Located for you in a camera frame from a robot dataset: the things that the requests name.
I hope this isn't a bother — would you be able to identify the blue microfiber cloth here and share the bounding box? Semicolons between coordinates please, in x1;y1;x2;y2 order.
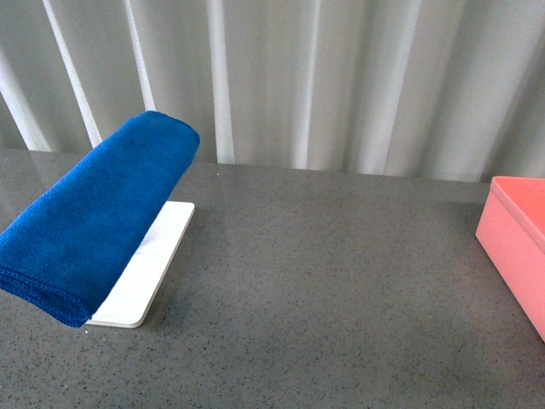
1;111;200;328

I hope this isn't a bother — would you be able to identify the white towel rack stand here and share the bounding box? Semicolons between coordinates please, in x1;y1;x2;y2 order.
88;201;195;329

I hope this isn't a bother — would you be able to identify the white pleated curtain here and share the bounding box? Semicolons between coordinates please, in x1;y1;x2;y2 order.
1;1;544;181

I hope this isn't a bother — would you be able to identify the pink plastic bin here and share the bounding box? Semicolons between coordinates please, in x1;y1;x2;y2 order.
476;176;544;337

